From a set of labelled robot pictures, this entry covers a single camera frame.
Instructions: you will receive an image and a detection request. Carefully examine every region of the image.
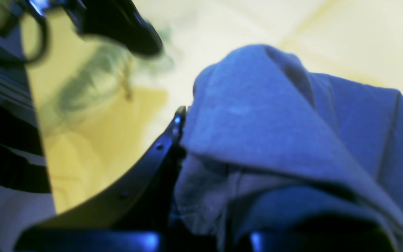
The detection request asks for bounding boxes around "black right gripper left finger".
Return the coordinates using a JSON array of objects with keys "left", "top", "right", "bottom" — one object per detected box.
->
[{"left": 14, "top": 106, "right": 186, "bottom": 252}]

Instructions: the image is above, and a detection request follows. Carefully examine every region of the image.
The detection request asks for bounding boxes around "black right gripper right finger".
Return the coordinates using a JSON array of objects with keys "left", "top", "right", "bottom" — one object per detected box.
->
[{"left": 248, "top": 217, "right": 397, "bottom": 252}]

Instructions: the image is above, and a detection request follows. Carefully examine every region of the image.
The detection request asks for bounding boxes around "blue-grey T-shirt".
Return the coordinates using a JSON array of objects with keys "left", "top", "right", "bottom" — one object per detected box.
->
[{"left": 170, "top": 44, "right": 403, "bottom": 252}]

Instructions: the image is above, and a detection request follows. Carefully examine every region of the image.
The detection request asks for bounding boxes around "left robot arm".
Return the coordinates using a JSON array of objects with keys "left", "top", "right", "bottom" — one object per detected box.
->
[{"left": 0, "top": 0, "right": 163, "bottom": 66}]

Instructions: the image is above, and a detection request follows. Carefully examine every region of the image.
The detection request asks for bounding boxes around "yellow tablecloth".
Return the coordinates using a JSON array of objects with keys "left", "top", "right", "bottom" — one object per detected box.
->
[{"left": 28, "top": 0, "right": 403, "bottom": 213}]

